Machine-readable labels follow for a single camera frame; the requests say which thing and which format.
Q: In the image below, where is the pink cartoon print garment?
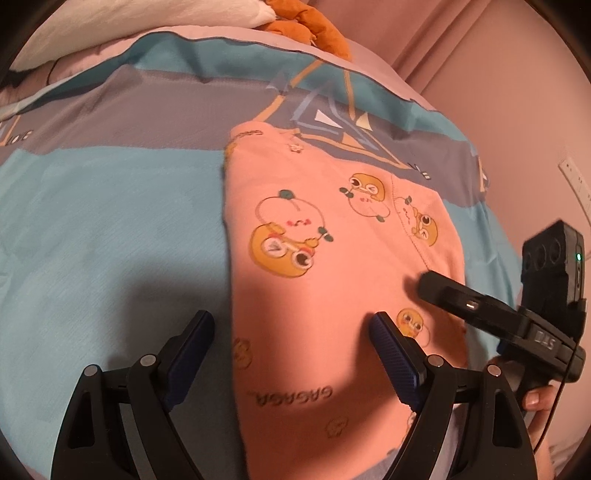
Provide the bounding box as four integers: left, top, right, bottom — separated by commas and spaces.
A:
224, 121, 468, 479

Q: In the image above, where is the person's right hand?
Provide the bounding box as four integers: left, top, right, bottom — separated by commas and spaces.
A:
522, 385, 558, 447

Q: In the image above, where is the blue grey patterned bed sheet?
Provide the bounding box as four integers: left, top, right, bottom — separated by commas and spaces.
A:
1, 26, 520, 479

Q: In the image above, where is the white plush goose toy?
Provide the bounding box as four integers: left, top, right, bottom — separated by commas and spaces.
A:
8, 0, 353, 73

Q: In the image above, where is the white wall power strip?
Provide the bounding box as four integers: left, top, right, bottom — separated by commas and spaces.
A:
558, 158, 591, 214

